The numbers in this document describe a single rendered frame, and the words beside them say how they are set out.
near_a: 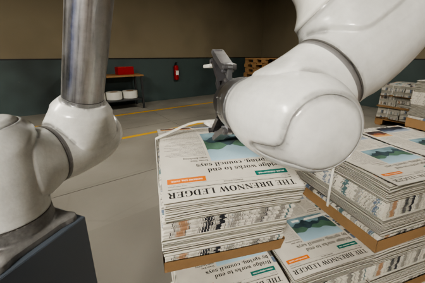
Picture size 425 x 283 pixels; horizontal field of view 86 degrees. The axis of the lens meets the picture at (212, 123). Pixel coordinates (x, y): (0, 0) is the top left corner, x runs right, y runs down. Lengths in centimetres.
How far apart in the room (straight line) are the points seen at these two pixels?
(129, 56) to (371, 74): 698
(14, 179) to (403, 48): 65
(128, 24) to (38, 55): 227
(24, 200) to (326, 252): 79
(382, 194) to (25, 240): 88
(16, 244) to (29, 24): 643
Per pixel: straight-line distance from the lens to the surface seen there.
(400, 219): 92
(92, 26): 61
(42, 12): 695
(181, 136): 61
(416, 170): 93
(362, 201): 87
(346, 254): 88
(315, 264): 82
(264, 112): 22
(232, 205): 47
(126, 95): 658
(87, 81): 64
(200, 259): 59
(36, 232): 67
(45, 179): 64
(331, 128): 21
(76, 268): 77
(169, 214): 44
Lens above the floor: 140
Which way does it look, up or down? 17 degrees down
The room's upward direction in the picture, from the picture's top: straight up
